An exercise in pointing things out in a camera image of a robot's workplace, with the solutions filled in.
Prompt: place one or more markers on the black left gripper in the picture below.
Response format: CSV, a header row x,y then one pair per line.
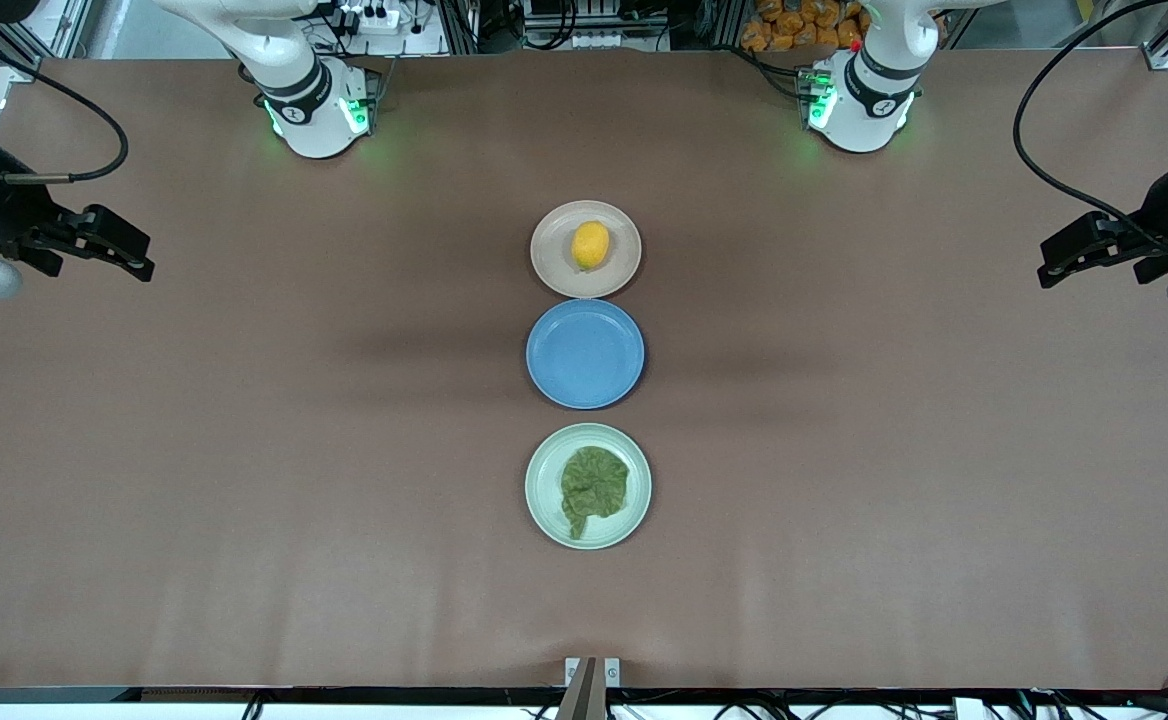
x,y
1166,205

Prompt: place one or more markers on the yellow lemon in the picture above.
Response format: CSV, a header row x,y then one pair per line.
x,y
590,245

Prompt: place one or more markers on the green lettuce leaf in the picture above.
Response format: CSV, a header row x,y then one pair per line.
x,y
592,485

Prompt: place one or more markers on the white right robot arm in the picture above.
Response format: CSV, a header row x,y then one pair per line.
x,y
309,110

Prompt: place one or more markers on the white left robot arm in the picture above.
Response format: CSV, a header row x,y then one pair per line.
x,y
869,100

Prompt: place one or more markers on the white power strip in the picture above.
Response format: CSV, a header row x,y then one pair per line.
x,y
374,18

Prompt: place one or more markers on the bag of orange items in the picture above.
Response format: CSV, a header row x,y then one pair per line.
x,y
794,25

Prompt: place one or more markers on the beige round plate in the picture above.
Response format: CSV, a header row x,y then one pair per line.
x,y
554,255

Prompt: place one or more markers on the small white box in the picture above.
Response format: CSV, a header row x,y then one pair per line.
x,y
969,710

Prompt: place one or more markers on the blue round plate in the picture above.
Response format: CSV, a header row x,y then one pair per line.
x,y
584,355

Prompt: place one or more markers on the pale green round plate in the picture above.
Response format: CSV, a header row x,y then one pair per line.
x,y
544,490

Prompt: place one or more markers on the small metal table bracket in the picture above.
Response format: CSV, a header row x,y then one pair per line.
x,y
612,672

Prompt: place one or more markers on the grey camera stand post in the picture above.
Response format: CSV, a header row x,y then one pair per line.
x,y
584,700

